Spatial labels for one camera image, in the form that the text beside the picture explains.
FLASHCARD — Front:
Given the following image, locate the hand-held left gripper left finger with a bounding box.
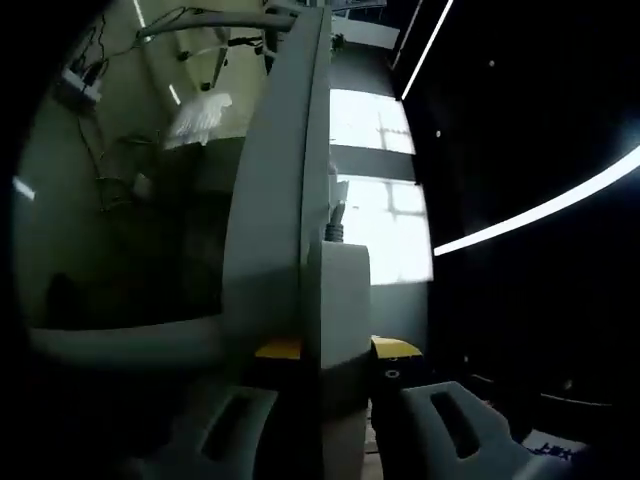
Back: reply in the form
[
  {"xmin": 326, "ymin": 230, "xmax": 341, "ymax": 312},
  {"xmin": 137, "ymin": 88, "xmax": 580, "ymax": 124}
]
[{"xmin": 148, "ymin": 337, "xmax": 307, "ymax": 480}]

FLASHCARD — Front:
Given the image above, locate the white perforated sheet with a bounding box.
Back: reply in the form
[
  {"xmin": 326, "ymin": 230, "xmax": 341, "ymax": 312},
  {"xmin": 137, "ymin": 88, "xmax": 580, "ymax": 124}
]
[{"xmin": 305, "ymin": 240, "xmax": 372, "ymax": 416}]

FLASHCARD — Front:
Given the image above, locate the white ceiling light strip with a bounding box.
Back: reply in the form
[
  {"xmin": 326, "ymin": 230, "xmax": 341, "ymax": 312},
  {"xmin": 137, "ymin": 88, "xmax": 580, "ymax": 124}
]
[
  {"xmin": 399, "ymin": 0, "xmax": 457, "ymax": 100},
  {"xmin": 431, "ymin": 148, "xmax": 640, "ymax": 257}
]

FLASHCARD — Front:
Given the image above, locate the white floor power strip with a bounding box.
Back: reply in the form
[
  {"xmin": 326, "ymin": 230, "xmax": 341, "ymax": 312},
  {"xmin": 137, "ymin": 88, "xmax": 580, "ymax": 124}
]
[{"xmin": 58, "ymin": 66, "xmax": 102, "ymax": 105}]

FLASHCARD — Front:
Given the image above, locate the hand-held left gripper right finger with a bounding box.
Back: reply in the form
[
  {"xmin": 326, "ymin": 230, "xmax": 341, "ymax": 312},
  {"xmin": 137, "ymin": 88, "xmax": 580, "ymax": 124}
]
[{"xmin": 368, "ymin": 335, "xmax": 545, "ymax": 480}]

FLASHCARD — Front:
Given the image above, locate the white plastic bag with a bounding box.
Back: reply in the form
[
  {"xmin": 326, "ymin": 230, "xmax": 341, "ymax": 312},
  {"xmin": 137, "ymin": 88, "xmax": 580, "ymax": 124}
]
[{"xmin": 163, "ymin": 91, "xmax": 234, "ymax": 151}]

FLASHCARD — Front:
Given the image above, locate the large bright window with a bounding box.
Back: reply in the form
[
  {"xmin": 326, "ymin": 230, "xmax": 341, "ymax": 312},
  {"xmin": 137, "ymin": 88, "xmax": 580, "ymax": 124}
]
[{"xmin": 327, "ymin": 87, "xmax": 434, "ymax": 287}]

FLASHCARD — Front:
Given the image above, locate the white power strip cable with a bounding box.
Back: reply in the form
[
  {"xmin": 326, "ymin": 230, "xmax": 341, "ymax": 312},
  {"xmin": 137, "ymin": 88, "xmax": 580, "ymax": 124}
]
[{"xmin": 323, "ymin": 196, "xmax": 348, "ymax": 245}]

